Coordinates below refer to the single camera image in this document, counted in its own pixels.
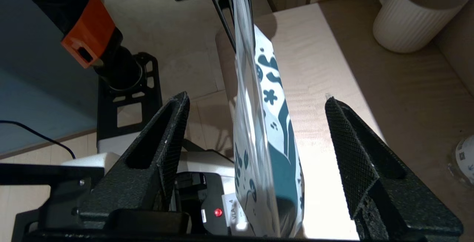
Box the thin black floor cable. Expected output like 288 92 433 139
0 120 76 160

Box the grey robot base chassis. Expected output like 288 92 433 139
0 138 247 237

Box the white ribbed mug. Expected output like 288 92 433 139
372 0 473 53

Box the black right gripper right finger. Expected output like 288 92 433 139
325 97 464 239

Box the white blue-printed plastic bag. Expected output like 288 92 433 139
228 0 305 238

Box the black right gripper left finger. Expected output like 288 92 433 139
76 91 190 235

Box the clear plastic water bottle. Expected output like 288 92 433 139
455 135 474 186

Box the beige wooden shelf unit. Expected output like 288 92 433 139
213 0 474 241

